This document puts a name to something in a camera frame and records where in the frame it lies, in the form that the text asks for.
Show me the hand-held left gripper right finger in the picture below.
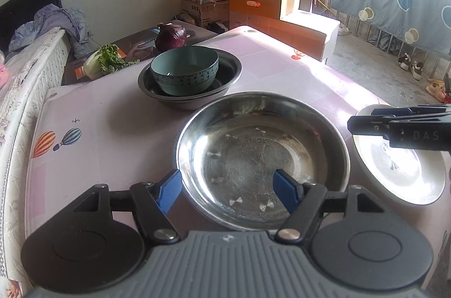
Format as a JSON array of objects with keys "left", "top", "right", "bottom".
[{"left": 273, "top": 169, "right": 384, "bottom": 244}]

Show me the white quilted mattress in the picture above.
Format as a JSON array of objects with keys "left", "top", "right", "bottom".
[{"left": 0, "top": 28, "right": 67, "bottom": 288}]

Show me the pink printed tablecloth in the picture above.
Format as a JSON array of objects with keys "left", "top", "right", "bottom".
[{"left": 21, "top": 25, "right": 451, "bottom": 298}]

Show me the red onion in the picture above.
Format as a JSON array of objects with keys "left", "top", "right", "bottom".
[{"left": 155, "top": 23, "right": 187, "bottom": 52}]

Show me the teal ceramic bowl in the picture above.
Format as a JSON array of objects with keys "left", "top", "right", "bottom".
[{"left": 151, "top": 46, "right": 220, "bottom": 97}]

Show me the large stainless steel plate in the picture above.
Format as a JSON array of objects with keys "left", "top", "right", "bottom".
[{"left": 175, "top": 91, "right": 352, "bottom": 232}]

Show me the orange-brown cardboard box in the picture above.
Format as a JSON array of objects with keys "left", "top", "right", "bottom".
[{"left": 229, "top": 0, "right": 301, "bottom": 31}]

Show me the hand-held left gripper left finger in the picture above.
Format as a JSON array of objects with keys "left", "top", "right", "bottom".
[{"left": 72, "top": 169, "right": 183, "bottom": 244}]

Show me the napa cabbage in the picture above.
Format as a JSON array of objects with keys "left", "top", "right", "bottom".
[{"left": 83, "top": 44, "right": 140, "bottom": 80}]

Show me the grey-blue clothes pile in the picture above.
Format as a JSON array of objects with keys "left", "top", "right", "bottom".
[{"left": 9, "top": 4, "right": 94, "bottom": 57}]

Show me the large cardboard box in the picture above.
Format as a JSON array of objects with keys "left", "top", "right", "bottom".
[{"left": 280, "top": 11, "right": 341, "bottom": 64}]

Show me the blue blanket with circles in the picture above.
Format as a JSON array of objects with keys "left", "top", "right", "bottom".
[{"left": 331, "top": 0, "right": 451, "bottom": 55}]

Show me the white ceramic plate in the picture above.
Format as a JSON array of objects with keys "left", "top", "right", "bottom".
[{"left": 352, "top": 104, "right": 446, "bottom": 205}]

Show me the yellow crumpled bag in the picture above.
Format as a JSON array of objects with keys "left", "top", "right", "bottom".
[{"left": 426, "top": 80, "right": 446, "bottom": 103}]

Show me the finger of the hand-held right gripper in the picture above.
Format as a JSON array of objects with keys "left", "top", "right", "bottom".
[
  {"left": 370, "top": 105, "right": 451, "bottom": 118},
  {"left": 347, "top": 115, "right": 392, "bottom": 144}
]

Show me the open printed carton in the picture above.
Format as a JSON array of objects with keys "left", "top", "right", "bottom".
[{"left": 168, "top": 0, "right": 229, "bottom": 27}]

